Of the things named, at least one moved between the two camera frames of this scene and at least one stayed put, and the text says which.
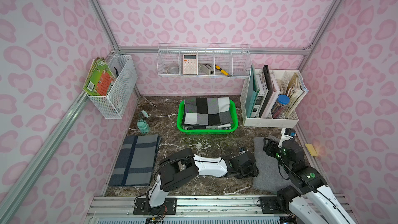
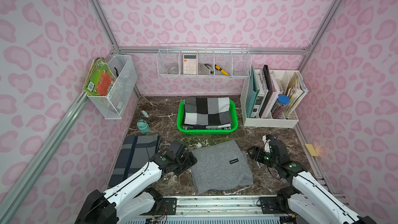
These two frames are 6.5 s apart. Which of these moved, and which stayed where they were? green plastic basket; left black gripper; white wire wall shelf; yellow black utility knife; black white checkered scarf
Moved: left black gripper
Stayed: white wire wall shelf; green plastic basket; black white checkered scarf; yellow black utility knife
